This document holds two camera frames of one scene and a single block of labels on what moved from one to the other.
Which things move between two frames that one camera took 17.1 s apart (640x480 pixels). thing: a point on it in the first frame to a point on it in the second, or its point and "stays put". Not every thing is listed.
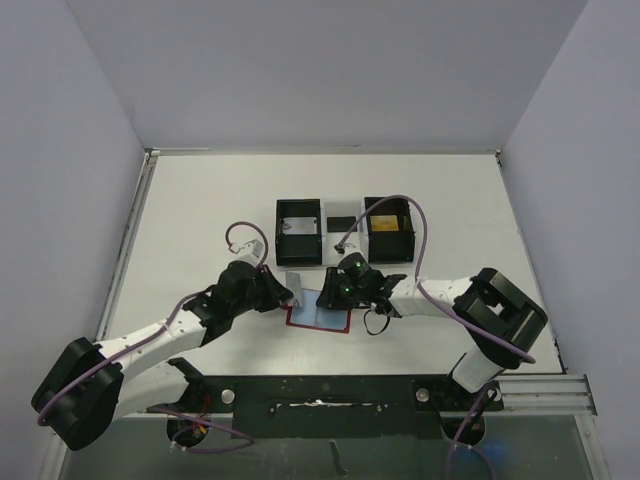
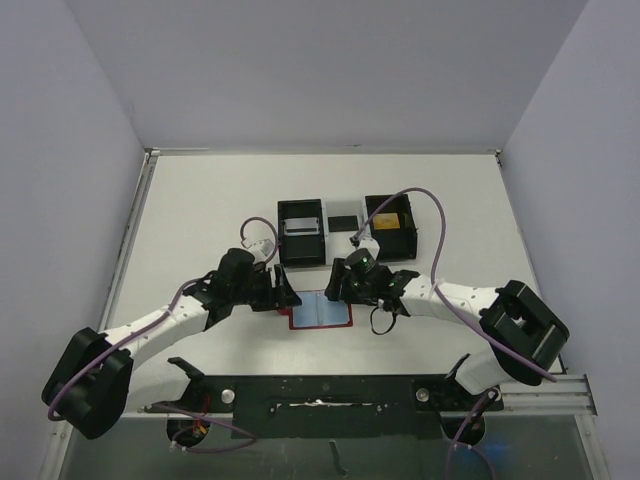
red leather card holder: x=309 y=315 stays put
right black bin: x=391 y=234 stays put
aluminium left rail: x=137 y=204 stays put
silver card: x=294 y=284 to x=301 y=226
